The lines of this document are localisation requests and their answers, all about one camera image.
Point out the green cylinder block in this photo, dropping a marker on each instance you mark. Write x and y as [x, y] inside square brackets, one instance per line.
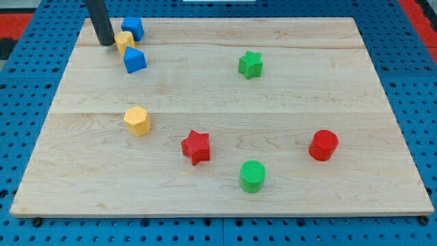
[252, 176]

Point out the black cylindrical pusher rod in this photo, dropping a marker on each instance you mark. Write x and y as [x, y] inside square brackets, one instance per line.
[101, 21]

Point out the green star block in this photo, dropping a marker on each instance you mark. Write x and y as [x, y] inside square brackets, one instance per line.
[250, 65]

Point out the yellow hexagon block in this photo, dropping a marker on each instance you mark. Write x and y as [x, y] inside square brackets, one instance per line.
[138, 121]

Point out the blue cube block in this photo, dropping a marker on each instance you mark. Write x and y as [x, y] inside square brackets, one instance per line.
[135, 26]

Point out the red cylinder block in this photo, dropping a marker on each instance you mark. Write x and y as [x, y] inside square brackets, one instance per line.
[323, 145]

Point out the red star block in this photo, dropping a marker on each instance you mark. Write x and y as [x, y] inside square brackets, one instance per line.
[196, 147]

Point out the light wooden board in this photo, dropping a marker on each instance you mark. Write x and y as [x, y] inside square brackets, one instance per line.
[316, 75]

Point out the yellow pentagon block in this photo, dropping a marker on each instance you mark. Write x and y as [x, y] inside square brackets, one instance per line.
[123, 40]

